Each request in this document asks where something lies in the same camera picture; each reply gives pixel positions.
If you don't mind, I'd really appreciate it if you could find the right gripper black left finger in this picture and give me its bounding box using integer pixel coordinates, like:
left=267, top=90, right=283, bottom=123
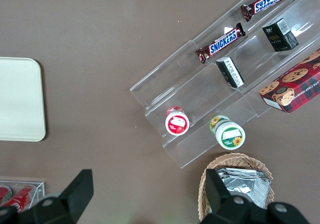
left=0, top=168, right=94, bottom=224

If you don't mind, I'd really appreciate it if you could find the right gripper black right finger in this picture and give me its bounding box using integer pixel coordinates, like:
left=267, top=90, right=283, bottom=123
left=199, top=168, right=310, bottom=224

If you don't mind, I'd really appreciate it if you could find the light tan wicker basket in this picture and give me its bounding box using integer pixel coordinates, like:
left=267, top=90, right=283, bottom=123
left=198, top=152, right=276, bottom=222

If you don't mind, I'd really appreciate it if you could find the cream plastic tray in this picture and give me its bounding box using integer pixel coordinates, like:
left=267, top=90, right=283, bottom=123
left=0, top=57, right=47, bottom=142

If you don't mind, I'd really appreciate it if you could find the clear acrylic bottle rack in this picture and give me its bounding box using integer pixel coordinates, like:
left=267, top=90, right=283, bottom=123
left=0, top=176, right=46, bottom=214

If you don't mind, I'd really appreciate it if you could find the silver foil container stack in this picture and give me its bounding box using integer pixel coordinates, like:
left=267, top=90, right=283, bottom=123
left=216, top=167, right=272, bottom=210

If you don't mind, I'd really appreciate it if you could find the red cola bottle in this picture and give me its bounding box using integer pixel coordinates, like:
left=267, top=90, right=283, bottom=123
left=1, top=185, right=36, bottom=214
left=0, top=186, right=13, bottom=200

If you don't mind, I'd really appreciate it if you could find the green lid jar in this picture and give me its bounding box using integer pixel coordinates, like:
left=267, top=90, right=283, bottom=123
left=209, top=115, right=246, bottom=151

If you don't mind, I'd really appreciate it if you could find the red lid jar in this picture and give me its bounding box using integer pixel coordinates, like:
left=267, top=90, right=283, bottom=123
left=164, top=105, right=190, bottom=137

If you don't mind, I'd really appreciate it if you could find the clear acrylic tiered stand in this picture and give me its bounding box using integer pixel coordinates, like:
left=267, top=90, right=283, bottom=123
left=129, top=0, right=320, bottom=169

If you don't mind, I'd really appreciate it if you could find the small black carton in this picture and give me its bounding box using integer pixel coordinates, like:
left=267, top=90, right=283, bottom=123
left=261, top=17, right=300, bottom=53
left=215, top=56, right=245, bottom=89

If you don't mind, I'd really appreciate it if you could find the red plaid cookie box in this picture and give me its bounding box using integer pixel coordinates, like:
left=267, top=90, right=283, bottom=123
left=258, top=48, right=320, bottom=114

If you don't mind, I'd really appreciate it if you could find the brown Snickers bar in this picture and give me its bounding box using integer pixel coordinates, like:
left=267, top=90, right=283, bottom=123
left=195, top=22, right=247, bottom=65
left=240, top=0, right=299, bottom=23

